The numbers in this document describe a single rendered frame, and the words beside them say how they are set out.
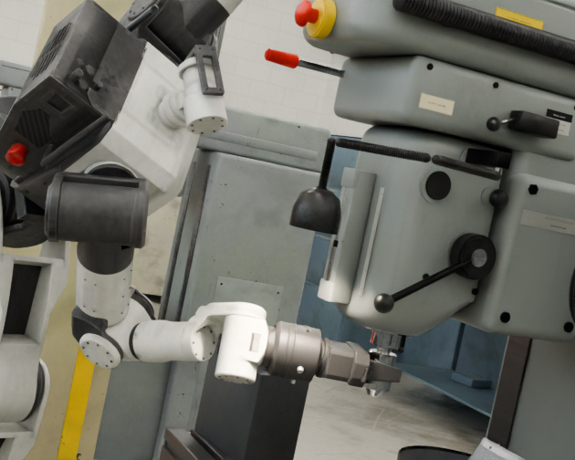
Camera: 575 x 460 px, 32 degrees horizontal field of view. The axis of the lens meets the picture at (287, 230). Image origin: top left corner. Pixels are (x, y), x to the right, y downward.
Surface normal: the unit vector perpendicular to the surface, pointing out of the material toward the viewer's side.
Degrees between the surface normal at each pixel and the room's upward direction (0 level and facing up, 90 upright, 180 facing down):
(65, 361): 90
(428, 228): 90
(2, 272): 81
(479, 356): 90
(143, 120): 59
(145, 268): 90
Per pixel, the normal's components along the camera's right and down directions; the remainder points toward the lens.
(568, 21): 0.41, 0.14
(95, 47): 0.70, -0.36
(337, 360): 0.11, 0.07
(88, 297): -0.41, 0.63
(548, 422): -0.89, -0.16
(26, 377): 0.73, 0.03
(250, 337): 0.18, -0.29
